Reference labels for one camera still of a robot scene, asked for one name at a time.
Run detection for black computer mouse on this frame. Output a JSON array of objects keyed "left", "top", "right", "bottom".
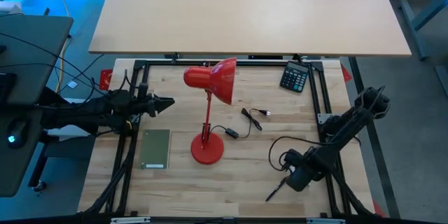
[{"left": 6, "top": 118, "right": 31, "bottom": 150}]

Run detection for yellow cable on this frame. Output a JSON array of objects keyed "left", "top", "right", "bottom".
[{"left": 44, "top": 0, "right": 71, "bottom": 94}]

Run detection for black pen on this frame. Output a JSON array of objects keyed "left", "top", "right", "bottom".
[{"left": 265, "top": 176, "right": 290, "bottom": 203}]

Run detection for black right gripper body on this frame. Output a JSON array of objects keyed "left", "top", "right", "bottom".
[{"left": 286, "top": 165, "right": 318, "bottom": 194}]

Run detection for black flat device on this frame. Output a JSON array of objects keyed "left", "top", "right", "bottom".
[{"left": 0, "top": 72, "right": 18, "bottom": 104}]

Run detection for dark side desk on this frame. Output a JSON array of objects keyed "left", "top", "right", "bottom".
[{"left": 0, "top": 14, "right": 75, "bottom": 197}]

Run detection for silver metal latch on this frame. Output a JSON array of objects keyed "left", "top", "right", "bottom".
[
  {"left": 111, "top": 216, "right": 151, "bottom": 224},
  {"left": 306, "top": 218, "right": 346, "bottom": 224}
]

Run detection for white printed paper sheet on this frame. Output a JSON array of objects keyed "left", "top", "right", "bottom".
[{"left": 47, "top": 125, "right": 92, "bottom": 137}]

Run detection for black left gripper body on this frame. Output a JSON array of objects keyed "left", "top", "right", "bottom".
[{"left": 133, "top": 92, "right": 158, "bottom": 118}]

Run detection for black lamp power cord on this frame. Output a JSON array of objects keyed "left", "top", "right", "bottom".
[{"left": 209, "top": 107, "right": 272, "bottom": 140}]

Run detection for green spiral notebook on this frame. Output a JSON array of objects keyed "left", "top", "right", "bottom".
[{"left": 139, "top": 129, "right": 172, "bottom": 171}]

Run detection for grey metal table legs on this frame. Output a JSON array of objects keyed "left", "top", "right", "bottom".
[{"left": 398, "top": 0, "right": 448, "bottom": 61}]

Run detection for white box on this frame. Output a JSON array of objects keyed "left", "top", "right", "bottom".
[{"left": 0, "top": 1, "right": 24, "bottom": 15}]

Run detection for silver arm base bracket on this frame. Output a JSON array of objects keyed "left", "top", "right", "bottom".
[{"left": 317, "top": 113, "right": 334, "bottom": 125}]

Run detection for red desk lamp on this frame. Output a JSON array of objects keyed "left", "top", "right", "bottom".
[{"left": 183, "top": 57, "right": 238, "bottom": 166}]

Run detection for keyboard on far table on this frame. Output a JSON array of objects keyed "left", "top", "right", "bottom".
[{"left": 279, "top": 60, "right": 310, "bottom": 94}]

